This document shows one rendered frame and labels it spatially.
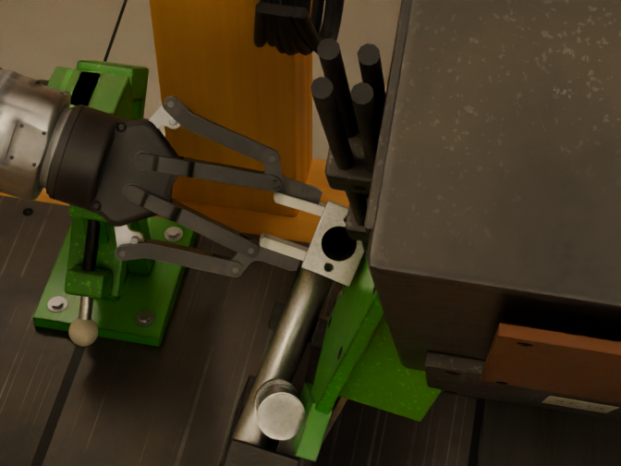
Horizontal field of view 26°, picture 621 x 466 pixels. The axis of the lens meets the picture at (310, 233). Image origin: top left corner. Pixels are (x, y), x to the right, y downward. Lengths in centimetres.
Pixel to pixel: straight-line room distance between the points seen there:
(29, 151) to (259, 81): 37
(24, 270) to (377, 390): 51
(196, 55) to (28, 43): 172
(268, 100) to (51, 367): 34
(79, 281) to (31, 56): 174
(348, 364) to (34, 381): 44
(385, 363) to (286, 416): 11
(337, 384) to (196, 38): 43
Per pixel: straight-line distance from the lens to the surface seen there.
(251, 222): 145
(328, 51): 56
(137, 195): 102
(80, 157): 100
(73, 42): 300
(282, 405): 106
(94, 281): 127
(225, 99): 134
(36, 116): 100
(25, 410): 132
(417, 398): 103
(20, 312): 139
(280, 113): 134
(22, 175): 101
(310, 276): 115
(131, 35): 300
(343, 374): 99
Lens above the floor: 199
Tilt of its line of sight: 50 degrees down
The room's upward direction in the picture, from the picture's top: straight up
